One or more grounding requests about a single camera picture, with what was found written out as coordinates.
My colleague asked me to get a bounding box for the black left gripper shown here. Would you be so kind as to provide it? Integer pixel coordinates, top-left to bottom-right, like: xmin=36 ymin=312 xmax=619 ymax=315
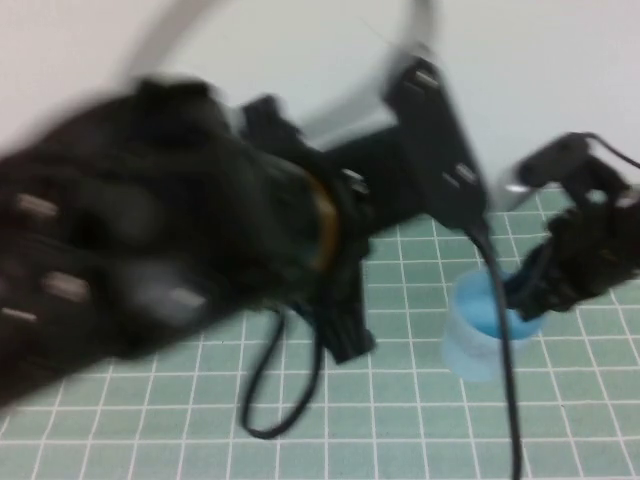
xmin=318 ymin=133 xmax=429 ymax=366

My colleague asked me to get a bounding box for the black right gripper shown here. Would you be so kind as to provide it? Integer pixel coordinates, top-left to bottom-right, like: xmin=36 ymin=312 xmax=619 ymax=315
xmin=503 ymin=198 xmax=640 ymax=322

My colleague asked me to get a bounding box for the light blue plastic cup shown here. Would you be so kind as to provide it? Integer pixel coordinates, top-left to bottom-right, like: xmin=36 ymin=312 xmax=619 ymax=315
xmin=442 ymin=269 xmax=549 ymax=384

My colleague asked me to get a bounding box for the green white grid tablecloth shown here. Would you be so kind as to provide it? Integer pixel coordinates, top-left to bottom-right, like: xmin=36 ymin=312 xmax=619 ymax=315
xmin=0 ymin=184 xmax=640 ymax=480

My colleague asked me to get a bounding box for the thick black camera cable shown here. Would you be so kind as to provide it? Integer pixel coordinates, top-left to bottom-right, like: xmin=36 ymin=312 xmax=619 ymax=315
xmin=467 ymin=217 xmax=525 ymax=480

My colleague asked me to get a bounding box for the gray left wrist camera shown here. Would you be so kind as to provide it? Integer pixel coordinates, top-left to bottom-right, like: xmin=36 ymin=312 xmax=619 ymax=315
xmin=307 ymin=0 xmax=439 ymax=149

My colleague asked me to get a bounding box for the black left camera mount bracket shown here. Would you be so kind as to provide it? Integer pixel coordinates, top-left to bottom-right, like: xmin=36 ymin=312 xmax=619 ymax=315
xmin=387 ymin=53 xmax=492 ymax=230

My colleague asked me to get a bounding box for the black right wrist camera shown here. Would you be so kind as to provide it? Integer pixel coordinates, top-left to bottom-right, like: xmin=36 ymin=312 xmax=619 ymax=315
xmin=503 ymin=131 xmax=634 ymax=211

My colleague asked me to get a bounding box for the thin black right camera cable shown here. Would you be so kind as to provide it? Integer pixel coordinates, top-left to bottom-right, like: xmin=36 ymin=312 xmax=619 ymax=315
xmin=594 ymin=133 xmax=640 ymax=170

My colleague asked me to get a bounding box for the thin black looped cable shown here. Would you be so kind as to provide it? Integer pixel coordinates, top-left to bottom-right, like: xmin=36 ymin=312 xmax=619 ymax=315
xmin=241 ymin=299 xmax=324 ymax=440

